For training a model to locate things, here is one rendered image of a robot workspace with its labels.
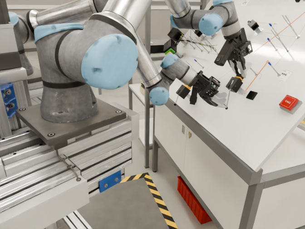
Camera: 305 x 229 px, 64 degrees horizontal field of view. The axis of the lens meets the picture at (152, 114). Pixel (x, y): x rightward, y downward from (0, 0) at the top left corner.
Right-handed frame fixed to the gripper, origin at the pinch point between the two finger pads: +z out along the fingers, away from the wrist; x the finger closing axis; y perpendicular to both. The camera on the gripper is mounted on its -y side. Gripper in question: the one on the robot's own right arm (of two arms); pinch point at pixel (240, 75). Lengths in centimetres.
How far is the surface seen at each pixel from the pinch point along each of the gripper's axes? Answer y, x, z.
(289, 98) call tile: -1.2, -25.3, 4.5
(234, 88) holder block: -6.4, -2.2, 2.5
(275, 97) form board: 0.7, -17.0, 7.4
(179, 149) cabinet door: -31, 42, 47
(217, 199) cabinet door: -37, -3, 51
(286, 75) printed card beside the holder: 10.2, -15.4, 3.0
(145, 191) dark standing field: -65, 74, 88
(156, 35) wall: 273, 742, 147
